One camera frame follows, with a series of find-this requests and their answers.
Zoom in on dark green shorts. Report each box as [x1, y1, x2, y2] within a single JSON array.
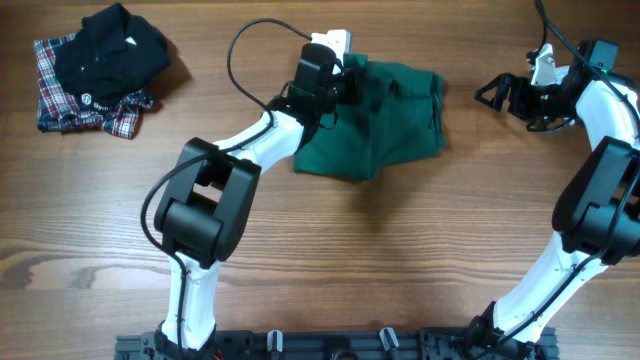
[[293, 54, 445, 182]]

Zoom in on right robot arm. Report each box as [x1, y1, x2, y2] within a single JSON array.
[[463, 39, 639, 359]]

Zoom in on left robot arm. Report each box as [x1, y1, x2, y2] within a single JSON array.
[[143, 39, 362, 359]]

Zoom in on black polo shirt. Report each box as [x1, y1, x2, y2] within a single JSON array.
[[54, 3, 171, 111]]

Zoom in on red plaid shirt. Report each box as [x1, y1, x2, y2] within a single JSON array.
[[33, 33, 154, 139]]

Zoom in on left black camera cable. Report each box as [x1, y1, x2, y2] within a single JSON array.
[[139, 18, 314, 357]]

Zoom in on black camera cable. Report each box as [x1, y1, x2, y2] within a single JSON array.
[[464, 0, 640, 357], [139, 18, 314, 357]]

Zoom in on right black camera cable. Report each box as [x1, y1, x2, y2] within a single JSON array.
[[464, 0, 640, 357]]

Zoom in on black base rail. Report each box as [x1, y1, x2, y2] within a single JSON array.
[[113, 328, 560, 360]]

